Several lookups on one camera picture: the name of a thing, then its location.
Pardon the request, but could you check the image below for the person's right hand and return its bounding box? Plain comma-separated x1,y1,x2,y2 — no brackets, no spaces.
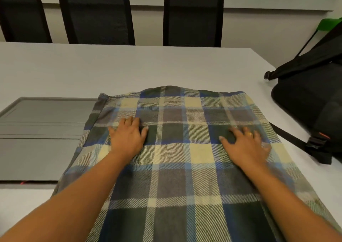
218,126,272,171

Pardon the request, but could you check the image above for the black conference chair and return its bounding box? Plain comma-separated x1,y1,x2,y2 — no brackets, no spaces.
162,0,225,48
0,0,53,44
56,0,136,46

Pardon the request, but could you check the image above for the person's left hand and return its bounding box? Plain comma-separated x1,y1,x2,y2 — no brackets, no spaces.
108,116,149,160

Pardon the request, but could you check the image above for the plaid flannel shirt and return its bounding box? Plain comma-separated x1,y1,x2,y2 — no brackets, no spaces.
52,85,342,242

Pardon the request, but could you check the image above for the person's right forearm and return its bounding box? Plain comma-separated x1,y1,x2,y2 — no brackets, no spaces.
240,161,342,242

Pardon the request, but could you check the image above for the person's left forearm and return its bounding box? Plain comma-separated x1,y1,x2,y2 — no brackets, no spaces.
0,151,135,242

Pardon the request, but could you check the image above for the grey table cable box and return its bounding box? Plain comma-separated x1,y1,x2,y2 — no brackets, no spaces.
0,97,100,184

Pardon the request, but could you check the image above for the black backpack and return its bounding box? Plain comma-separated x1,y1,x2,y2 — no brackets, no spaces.
264,23,342,165

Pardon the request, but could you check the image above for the black frame chair green seat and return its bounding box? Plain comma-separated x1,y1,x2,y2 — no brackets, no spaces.
296,17,342,57

